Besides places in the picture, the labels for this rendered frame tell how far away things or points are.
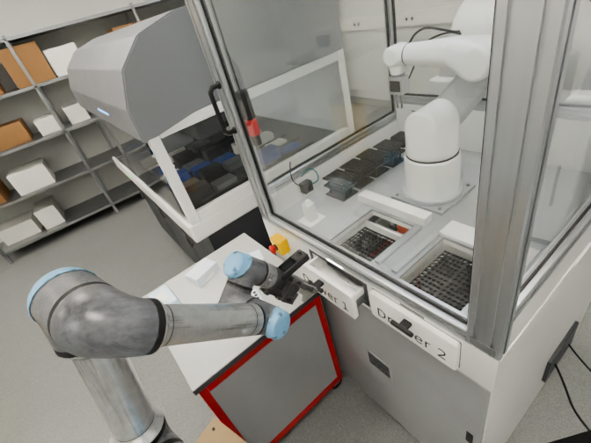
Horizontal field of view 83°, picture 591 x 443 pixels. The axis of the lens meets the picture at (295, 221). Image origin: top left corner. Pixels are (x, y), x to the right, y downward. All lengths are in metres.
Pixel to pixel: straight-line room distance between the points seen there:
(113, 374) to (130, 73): 1.12
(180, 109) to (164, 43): 0.25
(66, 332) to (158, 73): 1.17
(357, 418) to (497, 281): 1.29
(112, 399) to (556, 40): 0.91
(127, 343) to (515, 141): 0.66
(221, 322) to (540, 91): 0.64
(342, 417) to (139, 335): 1.45
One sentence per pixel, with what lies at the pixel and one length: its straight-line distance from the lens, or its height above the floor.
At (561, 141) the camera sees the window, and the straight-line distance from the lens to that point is 0.74.
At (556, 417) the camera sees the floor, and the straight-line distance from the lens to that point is 2.02.
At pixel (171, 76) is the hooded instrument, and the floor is 1.56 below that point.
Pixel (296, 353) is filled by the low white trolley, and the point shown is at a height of 0.51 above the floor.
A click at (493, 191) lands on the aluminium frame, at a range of 0.65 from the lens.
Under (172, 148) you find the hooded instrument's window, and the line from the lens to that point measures 1.64.
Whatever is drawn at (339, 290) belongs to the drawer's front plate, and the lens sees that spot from 1.12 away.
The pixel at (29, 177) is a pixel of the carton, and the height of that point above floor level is 0.76.
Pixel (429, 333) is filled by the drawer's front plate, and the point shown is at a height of 0.91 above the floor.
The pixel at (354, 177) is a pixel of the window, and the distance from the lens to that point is 0.88.
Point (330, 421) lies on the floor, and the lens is 1.92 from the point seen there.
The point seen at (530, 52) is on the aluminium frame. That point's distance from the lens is 0.56.
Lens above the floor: 1.74
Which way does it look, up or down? 34 degrees down
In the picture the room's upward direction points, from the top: 16 degrees counter-clockwise
